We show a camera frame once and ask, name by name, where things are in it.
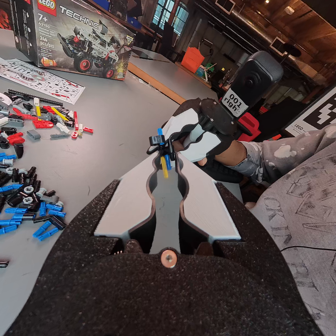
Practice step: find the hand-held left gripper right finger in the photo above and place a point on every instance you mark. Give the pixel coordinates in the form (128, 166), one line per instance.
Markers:
(207, 210)

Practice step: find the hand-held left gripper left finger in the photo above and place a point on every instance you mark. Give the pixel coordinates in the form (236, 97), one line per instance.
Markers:
(128, 204)

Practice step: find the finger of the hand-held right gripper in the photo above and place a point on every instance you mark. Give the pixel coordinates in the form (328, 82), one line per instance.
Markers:
(206, 147)
(183, 119)

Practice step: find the black beam with yellow axle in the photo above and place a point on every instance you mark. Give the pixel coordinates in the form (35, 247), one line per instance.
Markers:
(158, 147)

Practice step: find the person's right forearm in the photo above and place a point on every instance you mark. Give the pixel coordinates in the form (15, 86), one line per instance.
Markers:
(275, 157)

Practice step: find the grey desk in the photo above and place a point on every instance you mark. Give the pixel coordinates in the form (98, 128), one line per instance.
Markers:
(110, 126)

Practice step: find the person's right hand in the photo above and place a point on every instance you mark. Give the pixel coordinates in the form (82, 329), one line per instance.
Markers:
(233, 153)

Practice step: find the red felt bag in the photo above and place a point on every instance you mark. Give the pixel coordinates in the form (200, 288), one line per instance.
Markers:
(249, 126)

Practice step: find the grey table with wooden edge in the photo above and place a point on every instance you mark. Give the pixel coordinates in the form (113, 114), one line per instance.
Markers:
(162, 68)

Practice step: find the orange storage bin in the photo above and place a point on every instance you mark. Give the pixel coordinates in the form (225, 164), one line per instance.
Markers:
(193, 59)

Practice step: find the person's grey printed sweatshirt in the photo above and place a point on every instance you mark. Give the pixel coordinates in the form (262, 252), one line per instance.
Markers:
(296, 236)

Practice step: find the pile of blue black pins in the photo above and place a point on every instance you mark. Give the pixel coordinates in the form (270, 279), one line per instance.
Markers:
(23, 199)

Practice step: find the black white marker poster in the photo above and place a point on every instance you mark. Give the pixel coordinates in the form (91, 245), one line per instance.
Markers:
(322, 112)

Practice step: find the paned window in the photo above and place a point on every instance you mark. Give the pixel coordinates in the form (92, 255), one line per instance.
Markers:
(170, 14)

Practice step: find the pile of mixed coloured bricks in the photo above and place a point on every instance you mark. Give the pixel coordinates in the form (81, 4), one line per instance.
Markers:
(42, 123)

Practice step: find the toy truck set box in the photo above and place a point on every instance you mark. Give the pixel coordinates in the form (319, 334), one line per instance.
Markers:
(78, 42)

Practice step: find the printed sticker sheet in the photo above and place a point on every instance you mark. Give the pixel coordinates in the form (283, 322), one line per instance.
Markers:
(39, 81)

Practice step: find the metal air duct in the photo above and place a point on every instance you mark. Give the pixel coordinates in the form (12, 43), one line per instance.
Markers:
(252, 23)

